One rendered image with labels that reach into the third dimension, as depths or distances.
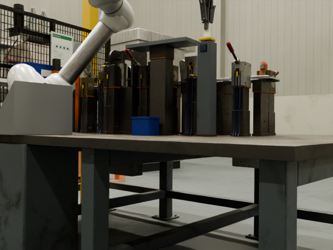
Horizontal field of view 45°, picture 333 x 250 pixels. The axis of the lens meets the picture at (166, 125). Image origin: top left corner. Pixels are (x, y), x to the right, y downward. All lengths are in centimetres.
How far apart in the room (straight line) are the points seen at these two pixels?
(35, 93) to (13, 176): 40
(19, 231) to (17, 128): 46
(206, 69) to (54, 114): 76
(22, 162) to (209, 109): 88
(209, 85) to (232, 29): 1064
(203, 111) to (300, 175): 79
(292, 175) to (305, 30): 1038
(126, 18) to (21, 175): 100
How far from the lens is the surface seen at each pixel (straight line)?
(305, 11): 1156
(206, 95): 185
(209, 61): 186
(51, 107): 200
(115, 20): 223
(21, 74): 213
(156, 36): 671
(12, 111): 191
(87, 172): 160
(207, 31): 193
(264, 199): 113
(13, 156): 196
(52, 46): 317
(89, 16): 356
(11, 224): 202
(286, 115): 1132
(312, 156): 114
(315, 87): 1109
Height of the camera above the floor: 75
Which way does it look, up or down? level
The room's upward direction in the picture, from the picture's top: 1 degrees clockwise
